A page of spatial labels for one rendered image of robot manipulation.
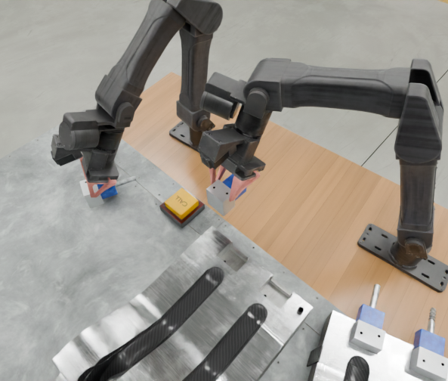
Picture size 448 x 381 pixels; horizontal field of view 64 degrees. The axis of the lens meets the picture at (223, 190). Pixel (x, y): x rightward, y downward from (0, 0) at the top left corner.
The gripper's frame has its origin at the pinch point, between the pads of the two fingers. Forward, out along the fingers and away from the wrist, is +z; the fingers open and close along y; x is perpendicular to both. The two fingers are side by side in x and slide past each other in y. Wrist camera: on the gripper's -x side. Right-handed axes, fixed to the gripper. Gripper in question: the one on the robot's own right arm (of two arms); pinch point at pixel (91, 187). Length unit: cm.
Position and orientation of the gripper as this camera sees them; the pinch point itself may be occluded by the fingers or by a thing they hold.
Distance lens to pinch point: 94.0
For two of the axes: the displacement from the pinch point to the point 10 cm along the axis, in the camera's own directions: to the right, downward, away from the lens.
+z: -4.4, 6.8, 5.9
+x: 8.0, -0.1, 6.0
